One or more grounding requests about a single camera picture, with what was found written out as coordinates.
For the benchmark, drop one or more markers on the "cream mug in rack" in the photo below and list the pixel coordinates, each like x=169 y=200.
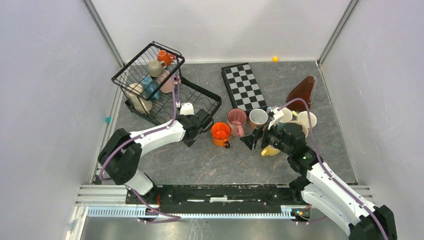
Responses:
x=139 y=97

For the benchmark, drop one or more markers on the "tan tall cup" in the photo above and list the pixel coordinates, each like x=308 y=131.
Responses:
x=304 y=128

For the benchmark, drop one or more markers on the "brown wedge object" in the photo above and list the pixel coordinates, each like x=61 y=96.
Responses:
x=304 y=90

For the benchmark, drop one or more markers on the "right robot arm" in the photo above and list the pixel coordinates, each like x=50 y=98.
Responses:
x=320 y=187

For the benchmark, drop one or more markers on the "orange mug in basket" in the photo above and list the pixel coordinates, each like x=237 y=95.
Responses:
x=165 y=58

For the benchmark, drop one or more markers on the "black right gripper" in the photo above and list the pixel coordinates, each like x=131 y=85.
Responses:
x=249 y=140

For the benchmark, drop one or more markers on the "pink floral mug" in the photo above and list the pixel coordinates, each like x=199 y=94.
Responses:
x=237 y=119

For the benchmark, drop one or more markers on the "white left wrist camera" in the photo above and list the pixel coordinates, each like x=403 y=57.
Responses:
x=185 y=108

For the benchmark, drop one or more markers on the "black wire basket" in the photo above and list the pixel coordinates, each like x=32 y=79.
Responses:
x=138 y=69

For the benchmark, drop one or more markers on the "beige mug in basket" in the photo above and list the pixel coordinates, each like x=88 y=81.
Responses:
x=155 y=68

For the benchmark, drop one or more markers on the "light blue mug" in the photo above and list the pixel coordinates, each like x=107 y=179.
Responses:
x=288 y=115

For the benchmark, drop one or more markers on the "pale pink mug in rack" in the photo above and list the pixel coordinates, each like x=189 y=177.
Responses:
x=168 y=85

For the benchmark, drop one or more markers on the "orange cup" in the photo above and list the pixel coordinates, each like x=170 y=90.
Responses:
x=220 y=134

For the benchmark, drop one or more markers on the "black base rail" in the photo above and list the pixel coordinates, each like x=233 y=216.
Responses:
x=224 y=198

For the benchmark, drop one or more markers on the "yellow cup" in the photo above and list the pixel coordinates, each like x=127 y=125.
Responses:
x=270 y=151

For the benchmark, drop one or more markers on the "yellow mug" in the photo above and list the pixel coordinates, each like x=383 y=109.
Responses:
x=309 y=119

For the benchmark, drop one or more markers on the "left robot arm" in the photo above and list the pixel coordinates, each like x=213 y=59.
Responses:
x=120 y=157

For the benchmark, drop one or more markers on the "blue cup in rack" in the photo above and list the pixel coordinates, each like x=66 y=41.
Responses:
x=149 y=85

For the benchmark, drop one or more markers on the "salmon pink mug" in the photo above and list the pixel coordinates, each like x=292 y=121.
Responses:
x=257 y=118

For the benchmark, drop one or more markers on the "black white chessboard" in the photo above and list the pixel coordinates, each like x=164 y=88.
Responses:
x=242 y=87

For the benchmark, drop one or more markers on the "black dish rack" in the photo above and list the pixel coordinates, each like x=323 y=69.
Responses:
x=163 y=106

